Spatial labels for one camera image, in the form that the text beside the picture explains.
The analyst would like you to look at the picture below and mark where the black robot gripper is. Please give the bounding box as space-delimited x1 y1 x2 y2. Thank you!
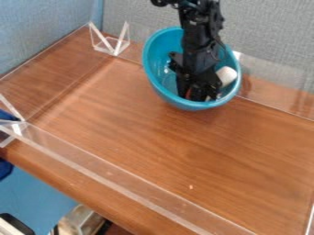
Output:
168 42 226 102

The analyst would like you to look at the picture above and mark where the brown white toy mushroom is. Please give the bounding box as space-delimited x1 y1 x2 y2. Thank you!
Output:
185 65 239 102

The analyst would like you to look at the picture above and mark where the blue ceramic bowl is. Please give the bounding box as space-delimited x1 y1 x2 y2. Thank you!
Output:
141 27 243 111

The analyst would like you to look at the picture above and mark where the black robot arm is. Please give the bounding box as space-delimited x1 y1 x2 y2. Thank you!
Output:
151 0 226 102

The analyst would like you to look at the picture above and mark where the clear acrylic back barrier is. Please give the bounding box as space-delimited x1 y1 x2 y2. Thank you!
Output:
129 27 314 122

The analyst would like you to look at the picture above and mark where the clear acrylic barrier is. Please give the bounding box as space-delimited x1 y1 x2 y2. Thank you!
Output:
0 119 256 235
129 27 314 122

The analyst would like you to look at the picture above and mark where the clear acrylic front barrier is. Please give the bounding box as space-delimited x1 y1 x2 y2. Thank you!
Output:
0 119 256 235

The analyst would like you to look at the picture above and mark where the blue cloth at left edge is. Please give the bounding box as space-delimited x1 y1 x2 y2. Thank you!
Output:
0 109 21 182

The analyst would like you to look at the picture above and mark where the black white object bottom left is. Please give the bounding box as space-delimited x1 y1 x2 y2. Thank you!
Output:
0 213 36 235

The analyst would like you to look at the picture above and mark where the clear acrylic corner bracket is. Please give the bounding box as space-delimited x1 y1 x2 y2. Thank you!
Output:
88 21 129 57

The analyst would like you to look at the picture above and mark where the clear acrylic left bracket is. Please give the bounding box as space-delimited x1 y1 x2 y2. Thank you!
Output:
0 94 25 148

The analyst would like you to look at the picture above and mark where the grey metal frame below table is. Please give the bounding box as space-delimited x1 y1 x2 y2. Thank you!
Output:
49 205 105 235

